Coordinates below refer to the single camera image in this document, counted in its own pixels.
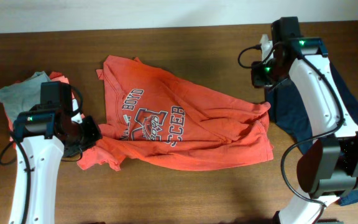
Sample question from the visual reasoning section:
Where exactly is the orange printed t-shirt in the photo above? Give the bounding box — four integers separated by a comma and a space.
78, 55, 273, 171

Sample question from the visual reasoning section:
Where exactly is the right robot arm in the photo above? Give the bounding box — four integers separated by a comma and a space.
251, 17, 358, 223

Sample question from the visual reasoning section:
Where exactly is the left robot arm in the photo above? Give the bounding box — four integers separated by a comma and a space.
9, 82, 102, 224

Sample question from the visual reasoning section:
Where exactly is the navy blue garment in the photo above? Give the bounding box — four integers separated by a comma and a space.
265, 63, 358, 206

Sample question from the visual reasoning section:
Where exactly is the folded pink shirt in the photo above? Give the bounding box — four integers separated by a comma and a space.
12, 77, 85, 147

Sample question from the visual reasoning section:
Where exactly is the folded grey shirt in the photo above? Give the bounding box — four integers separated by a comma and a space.
0, 72, 51, 123

